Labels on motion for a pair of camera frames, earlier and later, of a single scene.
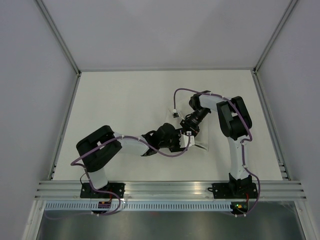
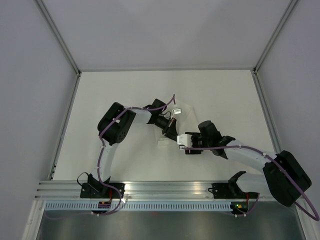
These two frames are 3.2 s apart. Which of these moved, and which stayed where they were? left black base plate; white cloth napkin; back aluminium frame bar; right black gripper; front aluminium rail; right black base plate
Moved: right black gripper; white cloth napkin
Stayed: right black base plate; left black base plate; back aluminium frame bar; front aluminium rail
